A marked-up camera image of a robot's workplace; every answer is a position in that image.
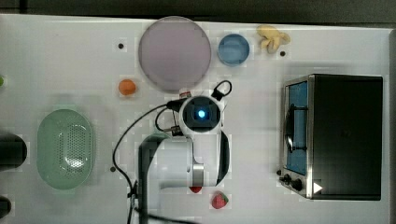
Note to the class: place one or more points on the green strainer basket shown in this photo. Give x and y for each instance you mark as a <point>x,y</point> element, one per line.
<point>64,149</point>

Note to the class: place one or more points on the orange toy fruit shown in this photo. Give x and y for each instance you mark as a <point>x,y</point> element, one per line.
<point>127,87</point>

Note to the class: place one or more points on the green mug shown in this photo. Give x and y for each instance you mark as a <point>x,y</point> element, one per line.
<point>160,136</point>

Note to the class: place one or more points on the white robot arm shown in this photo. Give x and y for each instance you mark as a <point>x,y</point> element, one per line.
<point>199,157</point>

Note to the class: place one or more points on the yellow peeled banana toy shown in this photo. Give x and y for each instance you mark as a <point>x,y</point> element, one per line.
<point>272,39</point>

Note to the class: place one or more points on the red toy strawberry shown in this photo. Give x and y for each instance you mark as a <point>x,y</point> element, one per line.
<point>196,189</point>

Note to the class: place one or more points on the black toaster oven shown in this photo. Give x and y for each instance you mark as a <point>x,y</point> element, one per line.
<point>343,132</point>

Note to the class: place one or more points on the grey round plate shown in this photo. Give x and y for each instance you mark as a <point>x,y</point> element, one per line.
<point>174,53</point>

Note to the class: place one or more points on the red ketchup bottle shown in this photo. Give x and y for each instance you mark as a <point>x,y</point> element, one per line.
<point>185,94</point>

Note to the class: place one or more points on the blue bowl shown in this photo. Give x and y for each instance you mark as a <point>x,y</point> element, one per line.
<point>233,50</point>

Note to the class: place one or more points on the black oven door handle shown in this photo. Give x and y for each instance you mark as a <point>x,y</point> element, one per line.
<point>289,128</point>

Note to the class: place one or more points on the pink toy strawberry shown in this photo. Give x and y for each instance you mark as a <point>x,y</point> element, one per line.
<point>219,200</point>

